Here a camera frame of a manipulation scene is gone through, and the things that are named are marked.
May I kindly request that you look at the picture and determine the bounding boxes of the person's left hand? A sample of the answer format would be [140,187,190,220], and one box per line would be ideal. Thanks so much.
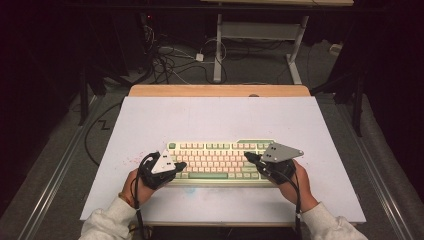
[121,167,158,208]

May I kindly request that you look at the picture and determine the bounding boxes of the cream and green keyboard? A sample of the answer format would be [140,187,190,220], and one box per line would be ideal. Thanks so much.
[166,138,285,188]

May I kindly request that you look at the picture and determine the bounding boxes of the person's right hand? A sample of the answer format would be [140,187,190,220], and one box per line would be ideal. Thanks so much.
[277,160,320,214]

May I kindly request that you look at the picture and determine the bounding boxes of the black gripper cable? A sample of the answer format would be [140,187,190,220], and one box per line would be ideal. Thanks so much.
[266,169,303,240]
[131,151,162,240]

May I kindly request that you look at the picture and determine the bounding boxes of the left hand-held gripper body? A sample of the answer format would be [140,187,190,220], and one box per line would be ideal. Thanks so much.
[137,149,178,191]

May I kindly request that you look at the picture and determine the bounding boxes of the white metal desk frame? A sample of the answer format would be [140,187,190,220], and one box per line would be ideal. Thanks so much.
[212,13,310,85]

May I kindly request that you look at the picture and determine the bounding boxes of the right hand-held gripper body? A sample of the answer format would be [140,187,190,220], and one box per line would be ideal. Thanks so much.
[256,142,305,185]

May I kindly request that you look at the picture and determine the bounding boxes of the metal floor rail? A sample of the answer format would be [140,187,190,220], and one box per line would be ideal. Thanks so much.
[18,94,101,240]
[336,103,416,240]

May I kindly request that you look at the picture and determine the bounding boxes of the black floor cable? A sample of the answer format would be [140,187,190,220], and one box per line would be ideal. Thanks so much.
[83,101,124,168]

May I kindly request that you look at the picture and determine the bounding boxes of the tangle of floor cables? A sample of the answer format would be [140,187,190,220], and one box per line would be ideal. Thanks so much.
[139,13,231,86]

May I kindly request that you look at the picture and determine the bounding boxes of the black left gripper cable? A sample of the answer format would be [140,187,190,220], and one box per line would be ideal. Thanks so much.
[131,151,162,240]

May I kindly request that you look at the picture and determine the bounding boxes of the white floor box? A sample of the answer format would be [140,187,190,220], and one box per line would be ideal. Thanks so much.
[328,43,344,57]

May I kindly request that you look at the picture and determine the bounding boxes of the white board table cover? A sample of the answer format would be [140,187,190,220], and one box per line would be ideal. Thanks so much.
[79,95,367,224]

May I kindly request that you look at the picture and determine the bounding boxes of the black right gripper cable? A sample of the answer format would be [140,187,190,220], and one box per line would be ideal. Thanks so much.
[266,169,303,240]

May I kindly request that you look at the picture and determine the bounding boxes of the black metal stand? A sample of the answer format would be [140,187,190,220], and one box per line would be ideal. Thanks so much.
[77,64,90,127]

